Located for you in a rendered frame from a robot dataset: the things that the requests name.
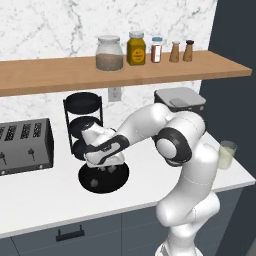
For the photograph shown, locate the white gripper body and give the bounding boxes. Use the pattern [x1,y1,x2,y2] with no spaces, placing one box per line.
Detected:
[85,148,127,169]

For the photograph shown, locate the black ice bowl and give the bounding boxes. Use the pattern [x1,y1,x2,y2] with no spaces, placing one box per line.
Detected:
[77,162,130,195]

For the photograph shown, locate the glass of lemonade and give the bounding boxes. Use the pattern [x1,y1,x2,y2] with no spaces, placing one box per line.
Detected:
[217,140,238,171]

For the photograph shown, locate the dark grey fridge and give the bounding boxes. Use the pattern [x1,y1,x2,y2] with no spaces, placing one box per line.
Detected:
[198,0,256,256]

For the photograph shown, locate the grey drawer front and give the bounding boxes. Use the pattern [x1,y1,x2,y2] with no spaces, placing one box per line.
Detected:
[10,213,123,256]

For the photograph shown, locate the grey cupboard door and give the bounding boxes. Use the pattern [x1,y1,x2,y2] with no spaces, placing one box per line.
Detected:
[210,188,245,256]
[121,205,172,256]

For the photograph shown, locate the dark grey four-slot toaster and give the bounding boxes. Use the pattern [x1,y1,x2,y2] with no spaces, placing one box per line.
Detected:
[0,117,55,177]

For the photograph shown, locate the grey box appliance with lid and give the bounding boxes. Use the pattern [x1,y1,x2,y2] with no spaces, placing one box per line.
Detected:
[153,87,207,116]

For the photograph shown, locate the glass jar with brown grains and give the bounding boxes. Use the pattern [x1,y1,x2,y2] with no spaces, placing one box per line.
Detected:
[95,34,125,72]

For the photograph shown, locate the yellow jar with label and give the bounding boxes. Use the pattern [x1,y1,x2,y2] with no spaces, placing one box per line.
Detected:
[126,30,147,67]

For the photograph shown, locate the small red spice jar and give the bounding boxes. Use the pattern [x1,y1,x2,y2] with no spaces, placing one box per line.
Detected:
[150,36,164,64]

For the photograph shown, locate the wooden shaker with white cap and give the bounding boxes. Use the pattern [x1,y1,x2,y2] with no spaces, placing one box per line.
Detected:
[168,40,181,64]

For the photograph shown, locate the wooden shaker with black cap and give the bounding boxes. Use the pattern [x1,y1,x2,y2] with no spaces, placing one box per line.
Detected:
[182,39,195,63]

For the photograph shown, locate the black tiered wire stand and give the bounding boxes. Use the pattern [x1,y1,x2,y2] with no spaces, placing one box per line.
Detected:
[62,91,105,162]

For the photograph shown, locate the white wall outlet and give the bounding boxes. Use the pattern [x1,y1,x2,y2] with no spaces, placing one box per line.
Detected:
[107,86,122,103]

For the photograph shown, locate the black drawer handle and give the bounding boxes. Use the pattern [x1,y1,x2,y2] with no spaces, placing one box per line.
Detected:
[55,224,86,242]

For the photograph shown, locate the wooden wall shelf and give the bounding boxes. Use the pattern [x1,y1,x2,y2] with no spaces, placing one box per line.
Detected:
[0,49,253,98]

